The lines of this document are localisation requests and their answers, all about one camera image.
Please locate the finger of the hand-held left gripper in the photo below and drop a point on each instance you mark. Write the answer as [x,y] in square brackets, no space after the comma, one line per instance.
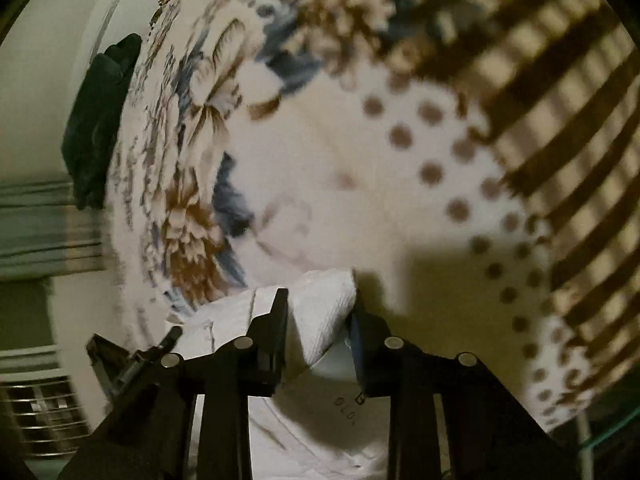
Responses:
[125,367]

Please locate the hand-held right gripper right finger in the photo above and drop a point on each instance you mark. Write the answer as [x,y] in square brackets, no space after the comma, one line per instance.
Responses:
[357,360]

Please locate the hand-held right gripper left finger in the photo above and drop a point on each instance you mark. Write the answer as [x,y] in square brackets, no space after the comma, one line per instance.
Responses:
[272,340]

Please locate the white pants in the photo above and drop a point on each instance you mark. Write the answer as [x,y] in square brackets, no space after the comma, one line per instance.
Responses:
[320,320]

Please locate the grey-green curtain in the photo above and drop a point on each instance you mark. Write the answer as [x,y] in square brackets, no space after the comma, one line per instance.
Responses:
[40,225]

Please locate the floral checked bedsheet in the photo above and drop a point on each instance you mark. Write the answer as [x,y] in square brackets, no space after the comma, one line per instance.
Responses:
[350,135]

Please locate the dark green blanket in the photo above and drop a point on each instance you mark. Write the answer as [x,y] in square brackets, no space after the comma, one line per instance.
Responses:
[95,120]

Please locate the white bed headboard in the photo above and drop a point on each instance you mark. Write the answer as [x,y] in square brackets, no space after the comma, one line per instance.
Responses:
[125,5]

